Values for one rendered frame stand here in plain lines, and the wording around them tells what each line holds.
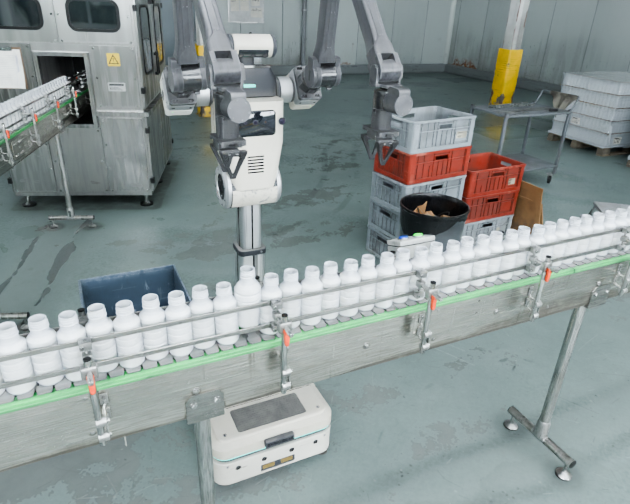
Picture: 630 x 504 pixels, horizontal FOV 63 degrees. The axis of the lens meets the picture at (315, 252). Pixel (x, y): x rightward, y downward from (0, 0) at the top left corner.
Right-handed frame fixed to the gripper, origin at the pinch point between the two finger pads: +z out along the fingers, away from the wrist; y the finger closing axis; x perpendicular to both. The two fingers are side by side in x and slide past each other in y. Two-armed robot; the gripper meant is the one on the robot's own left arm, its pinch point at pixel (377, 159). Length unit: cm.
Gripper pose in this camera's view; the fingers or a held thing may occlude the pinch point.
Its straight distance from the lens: 153.1
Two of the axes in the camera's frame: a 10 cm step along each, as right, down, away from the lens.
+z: -0.5, 9.0, 4.4
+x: -9.1, 1.5, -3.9
